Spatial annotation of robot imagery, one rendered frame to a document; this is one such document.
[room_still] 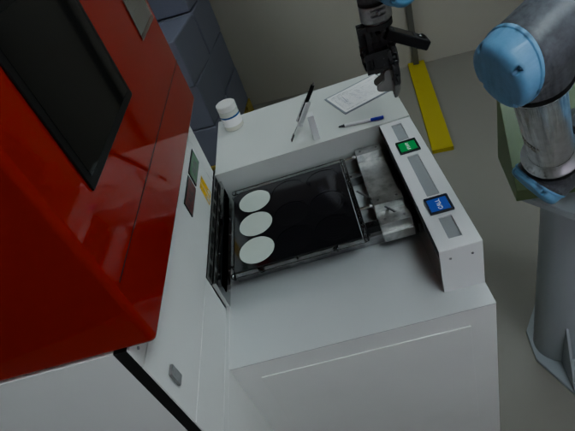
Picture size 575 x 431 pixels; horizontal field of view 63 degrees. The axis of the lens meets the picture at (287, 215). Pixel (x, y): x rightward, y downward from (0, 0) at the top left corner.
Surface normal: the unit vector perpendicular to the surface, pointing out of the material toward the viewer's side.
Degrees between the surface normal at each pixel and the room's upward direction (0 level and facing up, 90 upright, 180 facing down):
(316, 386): 90
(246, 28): 90
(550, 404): 0
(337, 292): 0
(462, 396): 90
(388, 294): 0
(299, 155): 90
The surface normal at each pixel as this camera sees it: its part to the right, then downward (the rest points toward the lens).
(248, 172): 0.08, 0.63
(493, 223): -0.30, -0.72
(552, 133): 0.07, 0.89
